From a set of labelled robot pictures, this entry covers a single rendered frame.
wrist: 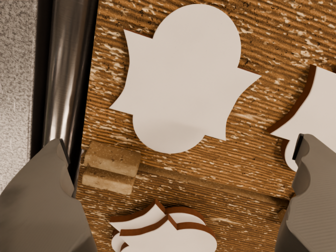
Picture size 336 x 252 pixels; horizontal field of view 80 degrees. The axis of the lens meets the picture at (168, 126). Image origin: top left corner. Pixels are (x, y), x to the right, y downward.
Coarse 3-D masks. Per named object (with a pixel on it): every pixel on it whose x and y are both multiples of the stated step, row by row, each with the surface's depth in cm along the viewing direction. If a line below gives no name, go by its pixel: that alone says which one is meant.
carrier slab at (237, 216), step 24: (144, 168) 26; (96, 192) 28; (144, 192) 27; (168, 192) 27; (192, 192) 27; (216, 192) 27; (240, 192) 28; (96, 216) 30; (216, 216) 30; (240, 216) 30; (264, 216) 30; (96, 240) 33; (216, 240) 33; (240, 240) 33; (264, 240) 32
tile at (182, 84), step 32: (128, 32) 17; (160, 32) 16; (192, 32) 16; (224, 32) 16; (160, 64) 18; (192, 64) 18; (224, 64) 18; (128, 96) 19; (160, 96) 19; (192, 96) 19; (224, 96) 19; (160, 128) 21; (192, 128) 21; (224, 128) 21
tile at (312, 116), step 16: (320, 80) 18; (304, 96) 20; (320, 96) 19; (288, 112) 21; (304, 112) 20; (320, 112) 20; (272, 128) 21; (288, 128) 21; (304, 128) 21; (320, 128) 21; (288, 144) 22; (288, 160) 23
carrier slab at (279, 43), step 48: (144, 0) 16; (192, 0) 16; (240, 0) 16; (288, 0) 16; (96, 48) 18; (288, 48) 18; (96, 96) 21; (240, 96) 20; (288, 96) 20; (144, 144) 23; (240, 144) 23; (288, 192) 27
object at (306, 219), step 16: (304, 144) 10; (320, 144) 10; (304, 160) 9; (320, 160) 9; (304, 176) 8; (320, 176) 8; (304, 192) 7; (320, 192) 7; (288, 208) 7; (304, 208) 7; (320, 208) 7; (288, 224) 6; (304, 224) 6; (320, 224) 6; (288, 240) 6; (304, 240) 6; (320, 240) 6
